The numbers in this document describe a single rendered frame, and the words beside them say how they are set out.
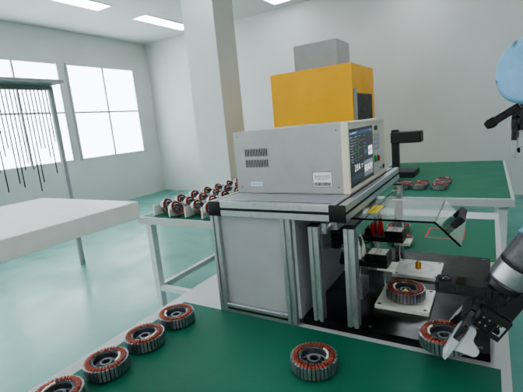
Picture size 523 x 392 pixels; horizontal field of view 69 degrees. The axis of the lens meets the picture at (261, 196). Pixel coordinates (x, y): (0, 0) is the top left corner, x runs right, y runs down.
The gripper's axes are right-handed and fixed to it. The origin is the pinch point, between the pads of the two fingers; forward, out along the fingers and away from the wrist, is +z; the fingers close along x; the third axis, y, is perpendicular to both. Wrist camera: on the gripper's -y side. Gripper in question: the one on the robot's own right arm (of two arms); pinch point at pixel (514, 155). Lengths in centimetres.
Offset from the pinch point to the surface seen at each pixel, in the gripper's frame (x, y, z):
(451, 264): -10.9, -17.2, 38.2
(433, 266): -18.7, -21.6, 37.0
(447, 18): 477, -127, -143
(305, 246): -64, -45, 18
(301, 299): -70, -45, 33
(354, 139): -50, -35, -11
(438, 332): -67, -8, 34
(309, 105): 274, -244, -36
